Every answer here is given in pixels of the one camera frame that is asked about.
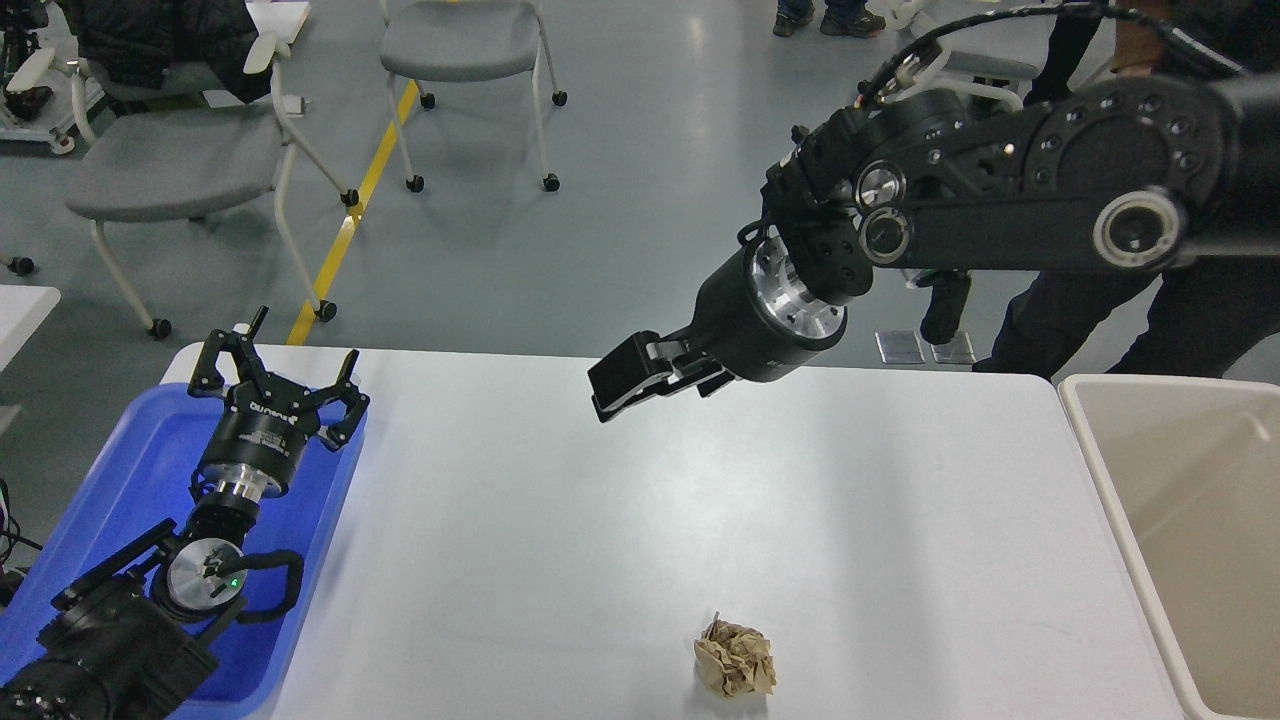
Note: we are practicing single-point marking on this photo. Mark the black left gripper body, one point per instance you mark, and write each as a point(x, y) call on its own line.
point(261, 437)

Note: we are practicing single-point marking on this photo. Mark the brown paper ball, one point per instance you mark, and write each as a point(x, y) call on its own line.
point(732, 660)

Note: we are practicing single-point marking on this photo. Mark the person in dark clothes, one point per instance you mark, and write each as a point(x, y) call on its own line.
point(1204, 316)

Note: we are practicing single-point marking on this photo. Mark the metal floor socket right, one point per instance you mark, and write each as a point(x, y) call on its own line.
point(957, 351)

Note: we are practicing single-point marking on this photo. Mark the grey chair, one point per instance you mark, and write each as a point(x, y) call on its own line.
point(458, 42)
point(991, 60)
point(169, 165)

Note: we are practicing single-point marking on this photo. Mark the grey chair left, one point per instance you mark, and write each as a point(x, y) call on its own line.
point(169, 165)

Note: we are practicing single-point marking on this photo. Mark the blue plastic tray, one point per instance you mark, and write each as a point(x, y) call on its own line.
point(142, 477)

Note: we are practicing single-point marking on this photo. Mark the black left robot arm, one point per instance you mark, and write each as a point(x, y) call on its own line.
point(185, 564)

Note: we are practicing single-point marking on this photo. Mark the black jacket on chair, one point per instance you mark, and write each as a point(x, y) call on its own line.
point(136, 43)

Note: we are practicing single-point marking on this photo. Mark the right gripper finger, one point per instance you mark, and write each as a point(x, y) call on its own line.
point(628, 376)
point(673, 345)

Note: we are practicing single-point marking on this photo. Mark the white side table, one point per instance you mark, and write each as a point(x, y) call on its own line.
point(23, 310)

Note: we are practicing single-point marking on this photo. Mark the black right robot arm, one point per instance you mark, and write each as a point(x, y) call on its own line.
point(1129, 176)

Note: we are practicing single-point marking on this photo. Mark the grey chair middle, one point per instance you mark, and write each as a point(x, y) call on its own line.
point(458, 42)

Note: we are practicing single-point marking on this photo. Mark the beige plastic bin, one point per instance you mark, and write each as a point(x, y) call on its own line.
point(1187, 470)

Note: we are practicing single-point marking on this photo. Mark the grey chair right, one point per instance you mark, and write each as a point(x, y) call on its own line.
point(991, 60)

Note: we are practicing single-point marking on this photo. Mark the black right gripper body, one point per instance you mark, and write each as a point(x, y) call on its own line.
point(757, 319)

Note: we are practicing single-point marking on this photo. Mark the yellow floor tape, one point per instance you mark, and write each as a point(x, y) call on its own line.
point(305, 321)

